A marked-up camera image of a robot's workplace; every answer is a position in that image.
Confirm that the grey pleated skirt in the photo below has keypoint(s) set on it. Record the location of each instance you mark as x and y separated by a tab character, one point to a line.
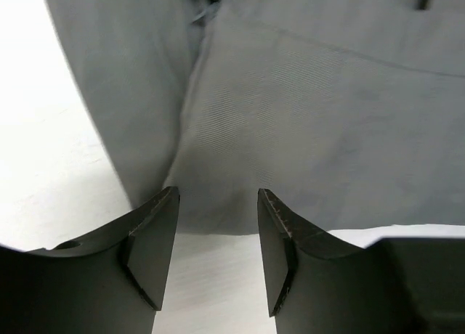
350	111

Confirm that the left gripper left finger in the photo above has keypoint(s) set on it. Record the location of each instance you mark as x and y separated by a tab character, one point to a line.
110	280

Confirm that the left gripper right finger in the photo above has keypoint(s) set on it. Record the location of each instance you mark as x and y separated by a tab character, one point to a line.
318	283

